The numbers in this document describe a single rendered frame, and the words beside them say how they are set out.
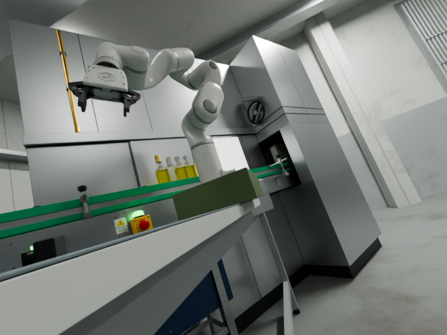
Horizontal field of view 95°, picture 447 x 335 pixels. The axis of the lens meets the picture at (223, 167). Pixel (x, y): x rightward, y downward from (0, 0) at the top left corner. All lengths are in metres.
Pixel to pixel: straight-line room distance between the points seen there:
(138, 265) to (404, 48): 4.86
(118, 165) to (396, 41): 4.62
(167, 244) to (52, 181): 1.13
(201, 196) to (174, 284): 0.37
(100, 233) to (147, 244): 0.76
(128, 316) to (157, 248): 0.07
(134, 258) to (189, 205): 0.48
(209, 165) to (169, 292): 0.52
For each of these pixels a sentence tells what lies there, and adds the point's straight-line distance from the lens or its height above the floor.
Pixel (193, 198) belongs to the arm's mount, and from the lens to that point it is 0.64.
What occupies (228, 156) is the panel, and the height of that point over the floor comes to 1.14.
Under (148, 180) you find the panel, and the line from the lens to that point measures 1.32.
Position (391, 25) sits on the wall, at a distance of 5.06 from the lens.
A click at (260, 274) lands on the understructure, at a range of 1.68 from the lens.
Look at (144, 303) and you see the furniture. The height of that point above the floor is 0.68.
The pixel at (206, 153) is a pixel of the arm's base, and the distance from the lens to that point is 0.75.
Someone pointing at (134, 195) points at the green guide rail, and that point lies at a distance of 1.01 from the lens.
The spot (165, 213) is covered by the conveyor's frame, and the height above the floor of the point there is 0.82.
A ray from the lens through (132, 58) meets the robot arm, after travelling 0.78.
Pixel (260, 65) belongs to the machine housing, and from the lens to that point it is 2.06.
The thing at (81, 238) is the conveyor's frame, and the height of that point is 0.81.
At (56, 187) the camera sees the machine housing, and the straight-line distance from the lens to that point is 1.31.
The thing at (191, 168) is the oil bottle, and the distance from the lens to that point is 1.27.
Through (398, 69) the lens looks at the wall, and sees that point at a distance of 4.69.
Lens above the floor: 0.75
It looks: 11 degrees up
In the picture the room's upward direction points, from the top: 19 degrees counter-clockwise
